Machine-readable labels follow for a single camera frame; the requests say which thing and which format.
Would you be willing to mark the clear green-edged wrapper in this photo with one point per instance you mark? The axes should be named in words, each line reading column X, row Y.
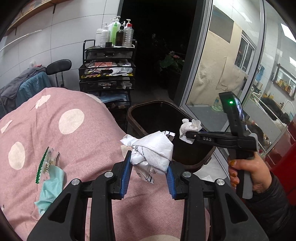
column 49, row 160

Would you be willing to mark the black mesh drawer cart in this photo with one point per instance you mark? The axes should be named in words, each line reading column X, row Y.
column 106, row 85

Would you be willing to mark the green pump bottle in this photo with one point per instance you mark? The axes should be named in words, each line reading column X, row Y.
column 114, row 34

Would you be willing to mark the teal face mask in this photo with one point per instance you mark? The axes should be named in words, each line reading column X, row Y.
column 52, row 185

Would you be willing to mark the brown bottle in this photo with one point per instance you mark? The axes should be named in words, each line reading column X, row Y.
column 119, row 37

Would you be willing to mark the black chair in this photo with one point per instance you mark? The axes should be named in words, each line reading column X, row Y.
column 59, row 66

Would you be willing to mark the glass sliding door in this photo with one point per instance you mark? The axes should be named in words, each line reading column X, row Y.
column 208, row 69

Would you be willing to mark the red plastic object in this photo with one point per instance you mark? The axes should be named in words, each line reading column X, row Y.
column 284, row 162

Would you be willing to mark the wooden wall shelf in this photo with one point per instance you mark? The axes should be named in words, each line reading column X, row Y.
column 30, row 11

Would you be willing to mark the person's right forearm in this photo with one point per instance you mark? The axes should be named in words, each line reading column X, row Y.
column 272, row 208

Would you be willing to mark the white curved tube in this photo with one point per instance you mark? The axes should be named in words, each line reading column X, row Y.
column 16, row 40

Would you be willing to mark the white striped wrapper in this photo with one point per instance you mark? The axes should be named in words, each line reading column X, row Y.
column 155, row 153

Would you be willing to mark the brown trash bin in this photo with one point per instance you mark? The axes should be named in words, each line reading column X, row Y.
column 157, row 115

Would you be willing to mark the clear bottle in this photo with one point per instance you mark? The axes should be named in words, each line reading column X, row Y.
column 128, row 34

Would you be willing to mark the pink dotted blanket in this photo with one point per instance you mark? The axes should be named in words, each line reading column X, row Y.
column 76, row 143

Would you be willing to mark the white capped bottle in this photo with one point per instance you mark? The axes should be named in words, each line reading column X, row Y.
column 101, row 38

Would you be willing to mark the white pump bottle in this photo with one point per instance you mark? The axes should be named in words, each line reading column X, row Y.
column 105, row 26

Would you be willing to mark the person's right hand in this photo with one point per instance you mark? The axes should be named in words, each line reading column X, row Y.
column 261, row 173

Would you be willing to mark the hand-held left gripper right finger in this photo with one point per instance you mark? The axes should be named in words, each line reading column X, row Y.
column 171, row 183

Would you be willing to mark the blue covered massage bed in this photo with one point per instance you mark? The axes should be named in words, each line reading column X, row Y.
column 34, row 85

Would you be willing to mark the potted plant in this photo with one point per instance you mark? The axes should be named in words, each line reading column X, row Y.
column 171, row 61

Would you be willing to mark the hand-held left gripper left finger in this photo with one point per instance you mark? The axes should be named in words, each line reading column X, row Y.
column 126, row 172

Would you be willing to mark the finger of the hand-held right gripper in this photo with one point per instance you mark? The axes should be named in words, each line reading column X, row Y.
column 208, row 139

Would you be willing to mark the white tissue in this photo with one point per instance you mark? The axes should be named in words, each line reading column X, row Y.
column 190, row 126

